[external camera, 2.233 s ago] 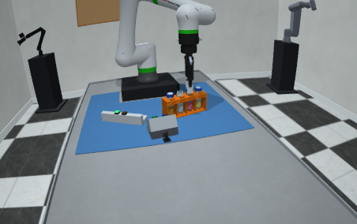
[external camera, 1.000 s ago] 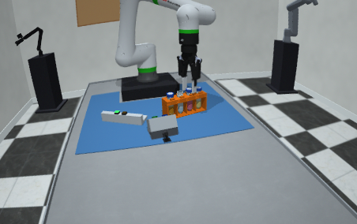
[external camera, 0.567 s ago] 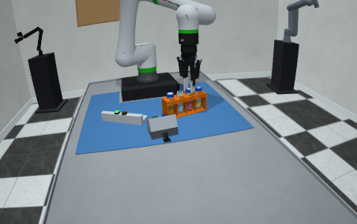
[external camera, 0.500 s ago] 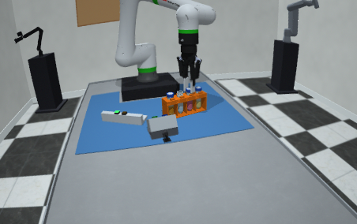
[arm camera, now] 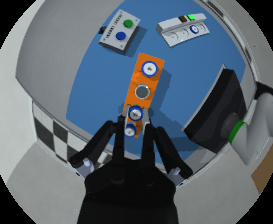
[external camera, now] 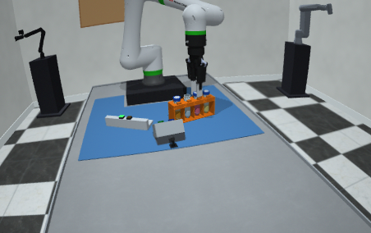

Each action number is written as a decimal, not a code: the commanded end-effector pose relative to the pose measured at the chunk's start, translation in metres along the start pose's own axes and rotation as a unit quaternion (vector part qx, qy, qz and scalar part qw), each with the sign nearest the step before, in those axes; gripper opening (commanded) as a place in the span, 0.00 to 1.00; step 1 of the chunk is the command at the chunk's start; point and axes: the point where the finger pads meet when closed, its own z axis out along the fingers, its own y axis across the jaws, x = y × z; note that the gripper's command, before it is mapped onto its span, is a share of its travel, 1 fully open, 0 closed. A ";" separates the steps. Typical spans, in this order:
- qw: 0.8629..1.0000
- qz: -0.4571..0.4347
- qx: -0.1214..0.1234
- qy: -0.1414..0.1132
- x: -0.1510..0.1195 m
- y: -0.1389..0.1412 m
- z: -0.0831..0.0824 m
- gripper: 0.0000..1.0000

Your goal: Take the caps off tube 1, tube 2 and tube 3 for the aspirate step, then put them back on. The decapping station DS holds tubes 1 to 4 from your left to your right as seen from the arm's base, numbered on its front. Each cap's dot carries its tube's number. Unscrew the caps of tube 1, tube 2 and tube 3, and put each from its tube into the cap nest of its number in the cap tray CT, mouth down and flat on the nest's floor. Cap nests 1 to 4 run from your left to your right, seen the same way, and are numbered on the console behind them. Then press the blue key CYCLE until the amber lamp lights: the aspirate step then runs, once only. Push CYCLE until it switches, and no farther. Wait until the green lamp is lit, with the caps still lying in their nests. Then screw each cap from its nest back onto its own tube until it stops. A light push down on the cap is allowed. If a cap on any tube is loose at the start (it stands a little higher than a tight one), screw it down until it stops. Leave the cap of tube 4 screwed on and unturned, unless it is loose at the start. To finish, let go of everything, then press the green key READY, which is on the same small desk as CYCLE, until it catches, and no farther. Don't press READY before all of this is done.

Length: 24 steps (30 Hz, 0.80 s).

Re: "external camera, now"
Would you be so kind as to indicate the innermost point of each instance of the blue bench mat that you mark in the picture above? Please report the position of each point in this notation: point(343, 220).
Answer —
point(101, 141)

